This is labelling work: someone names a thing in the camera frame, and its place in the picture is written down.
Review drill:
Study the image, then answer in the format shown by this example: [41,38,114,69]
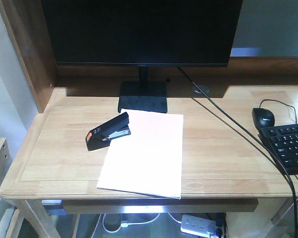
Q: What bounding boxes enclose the white paper sheets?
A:
[97,110,184,199]

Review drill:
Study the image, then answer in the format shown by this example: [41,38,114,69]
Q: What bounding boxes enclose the black stapler with orange button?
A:
[85,112,131,151]

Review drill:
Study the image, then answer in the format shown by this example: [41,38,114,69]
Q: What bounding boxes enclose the wooden desk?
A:
[0,0,291,238]

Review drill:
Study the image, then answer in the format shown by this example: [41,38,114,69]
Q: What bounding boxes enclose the black computer monitor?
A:
[42,0,242,113]

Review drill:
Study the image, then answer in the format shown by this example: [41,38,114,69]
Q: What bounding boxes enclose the black computer mouse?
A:
[252,108,275,130]

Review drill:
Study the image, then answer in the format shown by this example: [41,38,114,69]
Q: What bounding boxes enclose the white power strip on floor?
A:
[180,215,224,238]

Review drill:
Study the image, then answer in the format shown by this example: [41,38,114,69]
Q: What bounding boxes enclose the black keyboard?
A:
[259,124,298,175]

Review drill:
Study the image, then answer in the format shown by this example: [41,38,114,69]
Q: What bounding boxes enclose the white cable on floor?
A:
[101,212,182,234]

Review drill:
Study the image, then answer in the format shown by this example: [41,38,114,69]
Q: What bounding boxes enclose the black monitor cable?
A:
[177,66,298,238]

